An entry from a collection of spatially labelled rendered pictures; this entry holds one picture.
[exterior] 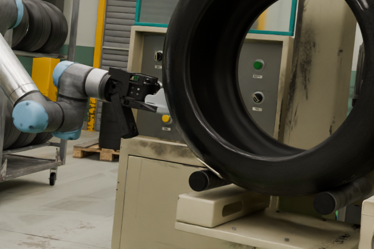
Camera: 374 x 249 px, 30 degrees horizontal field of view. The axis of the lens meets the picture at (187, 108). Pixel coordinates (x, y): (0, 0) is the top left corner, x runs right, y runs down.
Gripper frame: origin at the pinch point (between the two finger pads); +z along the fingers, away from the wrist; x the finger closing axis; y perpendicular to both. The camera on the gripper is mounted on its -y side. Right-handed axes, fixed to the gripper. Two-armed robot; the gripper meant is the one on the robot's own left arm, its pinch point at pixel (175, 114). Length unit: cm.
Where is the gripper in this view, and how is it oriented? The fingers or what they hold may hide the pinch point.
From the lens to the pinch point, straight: 164.7
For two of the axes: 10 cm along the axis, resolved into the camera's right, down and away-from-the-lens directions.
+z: 8.7, 2.4, -4.4
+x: 4.5, 0.0, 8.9
